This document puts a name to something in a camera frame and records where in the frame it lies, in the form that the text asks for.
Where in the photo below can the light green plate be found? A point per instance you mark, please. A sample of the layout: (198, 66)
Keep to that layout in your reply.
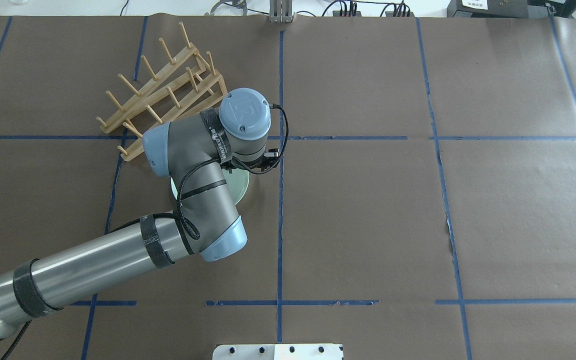
(240, 186)

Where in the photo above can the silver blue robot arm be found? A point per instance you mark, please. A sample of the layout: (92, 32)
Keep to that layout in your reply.
(203, 219)

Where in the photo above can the wooden plate rack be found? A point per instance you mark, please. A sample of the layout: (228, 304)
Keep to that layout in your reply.
(187, 84)

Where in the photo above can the brown paper table cover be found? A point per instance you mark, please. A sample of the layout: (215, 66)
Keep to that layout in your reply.
(425, 209)

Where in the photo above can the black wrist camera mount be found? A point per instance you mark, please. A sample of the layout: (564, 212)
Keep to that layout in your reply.
(267, 162)

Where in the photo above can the aluminium frame post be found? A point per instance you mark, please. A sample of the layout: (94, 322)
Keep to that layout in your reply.
(281, 11)

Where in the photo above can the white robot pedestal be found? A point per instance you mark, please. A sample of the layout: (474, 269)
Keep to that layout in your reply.
(279, 351)

